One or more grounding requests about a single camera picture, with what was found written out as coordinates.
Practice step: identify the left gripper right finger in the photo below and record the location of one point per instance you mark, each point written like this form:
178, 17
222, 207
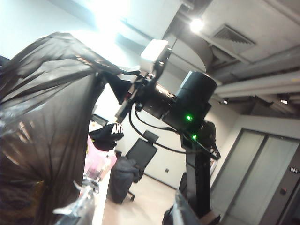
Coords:
180, 213

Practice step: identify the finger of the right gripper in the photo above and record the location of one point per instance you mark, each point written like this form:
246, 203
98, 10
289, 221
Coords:
122, 89
131, 73

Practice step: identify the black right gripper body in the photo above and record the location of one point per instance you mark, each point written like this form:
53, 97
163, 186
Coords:
154, 98

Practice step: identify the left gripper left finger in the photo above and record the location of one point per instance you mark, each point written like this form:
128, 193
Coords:
79, 211

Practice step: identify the black garbage bag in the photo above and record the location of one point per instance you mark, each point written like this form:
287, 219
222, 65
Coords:
47, 117

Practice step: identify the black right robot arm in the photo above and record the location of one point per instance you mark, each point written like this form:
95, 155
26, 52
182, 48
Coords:
194, 98

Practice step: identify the black cap white letters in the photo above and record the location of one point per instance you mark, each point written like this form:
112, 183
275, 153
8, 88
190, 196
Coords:
105, 137

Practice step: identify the black office chair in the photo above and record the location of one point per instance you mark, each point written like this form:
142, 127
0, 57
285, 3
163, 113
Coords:
140, 152

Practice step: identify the round ceiling spotlight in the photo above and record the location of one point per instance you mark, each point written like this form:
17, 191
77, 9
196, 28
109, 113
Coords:
197, 24

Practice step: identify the grey elevator door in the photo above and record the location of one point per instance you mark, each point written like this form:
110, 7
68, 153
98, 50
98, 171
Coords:
257, 175

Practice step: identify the ceiling air vent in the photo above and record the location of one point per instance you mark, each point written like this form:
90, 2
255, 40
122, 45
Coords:
233, 36

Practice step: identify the white ceiling pipe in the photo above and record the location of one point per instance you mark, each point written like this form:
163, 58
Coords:
257, 86

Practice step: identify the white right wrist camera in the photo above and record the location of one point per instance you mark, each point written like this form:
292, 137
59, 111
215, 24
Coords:
153, 55

